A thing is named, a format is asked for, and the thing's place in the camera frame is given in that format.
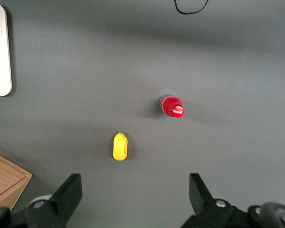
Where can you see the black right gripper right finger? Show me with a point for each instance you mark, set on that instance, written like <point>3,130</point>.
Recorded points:
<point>202,204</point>

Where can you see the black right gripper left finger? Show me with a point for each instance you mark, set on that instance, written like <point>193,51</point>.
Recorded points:
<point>66,197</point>

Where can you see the wooden drawer cabinet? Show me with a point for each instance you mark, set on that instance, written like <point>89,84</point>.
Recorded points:
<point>4,183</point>

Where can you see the yellow lemon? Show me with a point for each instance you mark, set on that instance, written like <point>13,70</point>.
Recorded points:
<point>120,148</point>

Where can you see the red cola bottle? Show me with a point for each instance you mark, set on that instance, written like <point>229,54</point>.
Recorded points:
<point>172,107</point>

